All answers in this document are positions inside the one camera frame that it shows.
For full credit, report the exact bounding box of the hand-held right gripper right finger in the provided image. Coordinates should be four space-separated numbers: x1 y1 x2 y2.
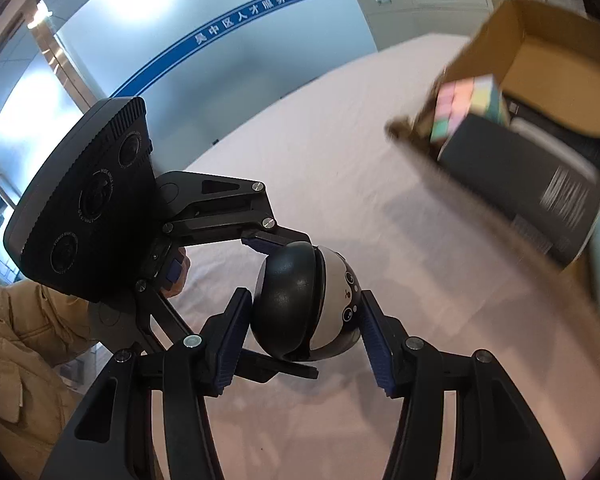
362 290 566 480

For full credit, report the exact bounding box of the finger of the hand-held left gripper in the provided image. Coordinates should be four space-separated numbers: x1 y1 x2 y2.
134 280 320 380
155 170 311 261

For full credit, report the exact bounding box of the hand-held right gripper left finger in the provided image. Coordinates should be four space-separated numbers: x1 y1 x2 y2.
40 287 253 480

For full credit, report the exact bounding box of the round black white penguin toy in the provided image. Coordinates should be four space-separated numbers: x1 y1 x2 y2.
250 241 363 362

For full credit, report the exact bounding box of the black box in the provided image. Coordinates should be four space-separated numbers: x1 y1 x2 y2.
437 112 600 267

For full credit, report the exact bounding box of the brown cardboard box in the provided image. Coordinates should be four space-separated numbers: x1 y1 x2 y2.
387 0 600 336

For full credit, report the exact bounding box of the person's left hand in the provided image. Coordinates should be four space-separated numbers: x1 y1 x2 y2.
162 248 189 298

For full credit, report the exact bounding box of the pastel coloured puzzle cube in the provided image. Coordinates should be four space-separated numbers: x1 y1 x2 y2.
430 74 510 143

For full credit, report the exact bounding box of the black grey-rimmed case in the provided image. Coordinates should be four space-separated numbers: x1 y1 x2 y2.
505 100 600 176

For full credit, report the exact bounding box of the grey metal cabinet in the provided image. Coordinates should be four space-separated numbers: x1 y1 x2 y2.
337 0 496 53

